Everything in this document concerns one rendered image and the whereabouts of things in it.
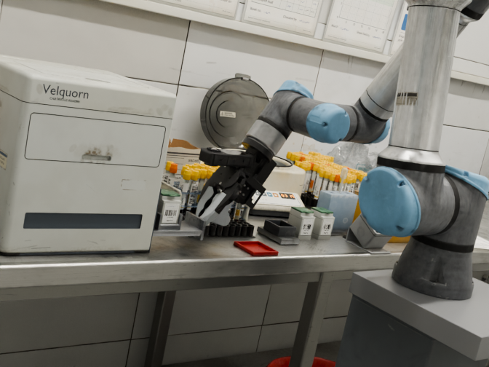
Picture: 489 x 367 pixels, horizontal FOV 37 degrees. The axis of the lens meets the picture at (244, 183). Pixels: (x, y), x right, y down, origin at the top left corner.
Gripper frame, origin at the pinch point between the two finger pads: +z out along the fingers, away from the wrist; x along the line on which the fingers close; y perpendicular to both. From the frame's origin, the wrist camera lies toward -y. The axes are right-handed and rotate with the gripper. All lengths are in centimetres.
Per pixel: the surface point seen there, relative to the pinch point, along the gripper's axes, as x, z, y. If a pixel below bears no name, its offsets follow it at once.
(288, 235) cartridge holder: 0.3, -10.2, 24.0
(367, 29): 59, -91, 60
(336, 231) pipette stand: 5.1, -19.9, 41.9
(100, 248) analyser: -4.4, 14.6, -18.1
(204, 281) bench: -5.5, 8.9, 5.6
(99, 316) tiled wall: 59, 34, 38
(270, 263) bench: -8.5, -1.8, 15.1
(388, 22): 59, -99, 65
